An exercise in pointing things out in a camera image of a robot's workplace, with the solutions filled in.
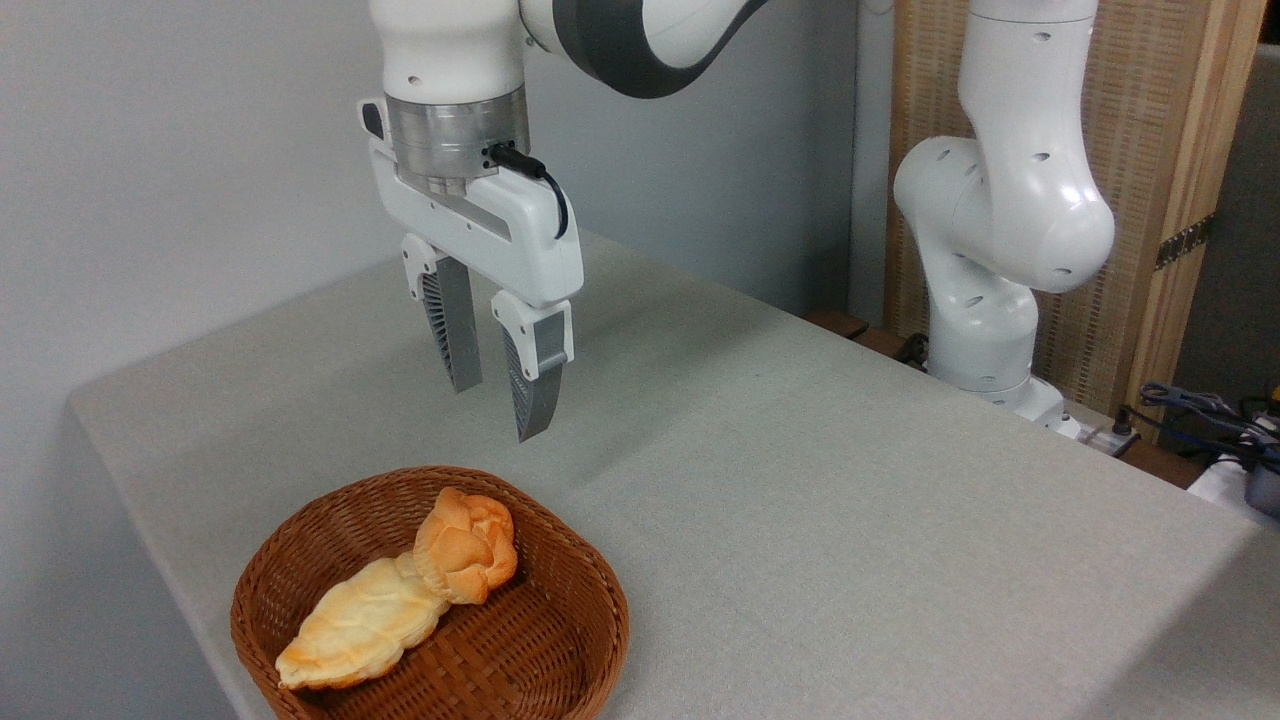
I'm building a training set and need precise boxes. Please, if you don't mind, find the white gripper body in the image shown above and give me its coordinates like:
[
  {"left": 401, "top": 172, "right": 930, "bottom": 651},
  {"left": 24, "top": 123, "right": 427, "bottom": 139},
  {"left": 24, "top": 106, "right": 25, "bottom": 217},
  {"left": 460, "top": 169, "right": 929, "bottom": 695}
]
[{"left": 359, "top": 97, "right": 585, "bottom": 309}]

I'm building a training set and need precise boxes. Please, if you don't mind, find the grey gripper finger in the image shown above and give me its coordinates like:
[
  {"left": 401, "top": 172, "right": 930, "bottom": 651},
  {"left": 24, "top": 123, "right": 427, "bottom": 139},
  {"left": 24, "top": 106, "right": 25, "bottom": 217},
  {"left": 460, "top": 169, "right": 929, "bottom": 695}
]
[
  {"left": 490, "top": 290, "right": 576, "bottom": 444},
  {"left": 402, "top": 233, "right": 484, "bottom": 394}
]

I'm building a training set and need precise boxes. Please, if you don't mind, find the round braided bread roll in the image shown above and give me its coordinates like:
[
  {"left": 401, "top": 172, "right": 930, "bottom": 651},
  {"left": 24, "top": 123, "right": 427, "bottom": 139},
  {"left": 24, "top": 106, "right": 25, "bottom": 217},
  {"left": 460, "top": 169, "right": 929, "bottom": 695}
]
[{"left": 412, "top": 487, "right": 520, "bottom": 606}]

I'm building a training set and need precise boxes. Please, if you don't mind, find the long braided bread loaf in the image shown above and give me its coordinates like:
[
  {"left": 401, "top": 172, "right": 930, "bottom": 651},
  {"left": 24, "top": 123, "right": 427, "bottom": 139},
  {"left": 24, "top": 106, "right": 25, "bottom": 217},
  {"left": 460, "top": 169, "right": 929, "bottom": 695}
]
[{"left": 275, "top": 553, "right": 452, "bottom": 692}]

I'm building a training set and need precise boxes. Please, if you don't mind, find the brown wicker basket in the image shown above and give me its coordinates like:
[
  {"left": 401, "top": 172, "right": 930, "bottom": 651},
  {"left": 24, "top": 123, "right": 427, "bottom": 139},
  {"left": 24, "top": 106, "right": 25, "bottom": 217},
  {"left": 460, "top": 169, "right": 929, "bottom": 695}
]
[{"left": 230, "top": 465, "right": 631, "bottom": 720}]

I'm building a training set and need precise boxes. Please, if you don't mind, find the brown wooden base board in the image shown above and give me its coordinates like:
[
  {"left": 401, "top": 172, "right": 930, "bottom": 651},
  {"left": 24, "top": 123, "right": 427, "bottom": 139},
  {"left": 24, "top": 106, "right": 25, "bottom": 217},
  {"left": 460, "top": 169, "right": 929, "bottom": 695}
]
[{"left": 804, "top": 308, "right": 931, "bottom": 369}]

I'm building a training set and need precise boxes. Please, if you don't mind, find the white power strip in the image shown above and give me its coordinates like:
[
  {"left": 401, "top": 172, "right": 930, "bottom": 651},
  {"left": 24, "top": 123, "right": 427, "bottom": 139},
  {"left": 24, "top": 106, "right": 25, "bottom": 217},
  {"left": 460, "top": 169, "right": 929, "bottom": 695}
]
[{"left": 1058, "top": 412, "right": 1141, "bottom": 458}]

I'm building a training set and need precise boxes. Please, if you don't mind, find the wooden rattan folding screen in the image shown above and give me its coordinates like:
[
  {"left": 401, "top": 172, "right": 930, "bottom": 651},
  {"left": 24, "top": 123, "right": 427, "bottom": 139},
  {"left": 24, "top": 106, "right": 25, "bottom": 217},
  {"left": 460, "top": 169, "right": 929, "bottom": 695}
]
[{"left": 884, "top": 0, "right": 1269, "bottom": 443}]

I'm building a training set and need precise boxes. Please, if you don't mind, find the black screen hinge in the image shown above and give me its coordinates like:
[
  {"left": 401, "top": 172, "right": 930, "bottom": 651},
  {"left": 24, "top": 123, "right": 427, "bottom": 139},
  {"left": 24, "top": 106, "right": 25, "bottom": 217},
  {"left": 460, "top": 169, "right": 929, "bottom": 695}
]
[{"left": 1154, "top": 213, "right": 1217, "bottom": 272}]

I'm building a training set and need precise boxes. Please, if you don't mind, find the grey plastic box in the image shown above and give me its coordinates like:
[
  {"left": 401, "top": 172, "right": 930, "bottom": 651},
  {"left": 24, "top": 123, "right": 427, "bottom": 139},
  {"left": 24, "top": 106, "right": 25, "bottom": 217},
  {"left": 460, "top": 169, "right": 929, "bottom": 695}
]
[{"left": 1244, "top": 464, "right": 1280, "bottom": 518}]

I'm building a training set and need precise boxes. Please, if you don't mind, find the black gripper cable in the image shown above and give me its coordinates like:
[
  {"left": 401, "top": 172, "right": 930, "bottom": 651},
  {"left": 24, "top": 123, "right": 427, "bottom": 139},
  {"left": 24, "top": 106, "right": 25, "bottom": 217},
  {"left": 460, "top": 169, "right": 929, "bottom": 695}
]
[{"left": 487, "top": 143, "right": 571, "bottom": 241}]

